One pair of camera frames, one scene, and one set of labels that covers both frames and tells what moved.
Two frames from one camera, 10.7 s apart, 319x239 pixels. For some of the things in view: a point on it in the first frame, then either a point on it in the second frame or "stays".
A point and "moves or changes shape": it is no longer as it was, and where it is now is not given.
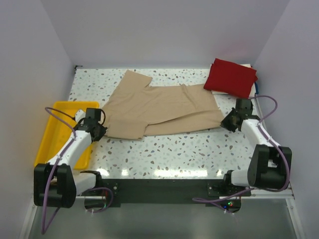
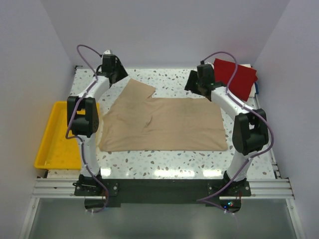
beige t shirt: (135, 109) moves or changes shape
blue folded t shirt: (256, 88) stays
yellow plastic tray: (59, 129) stays
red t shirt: (230, 77) stays
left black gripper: (101, 133) to (123, 73)
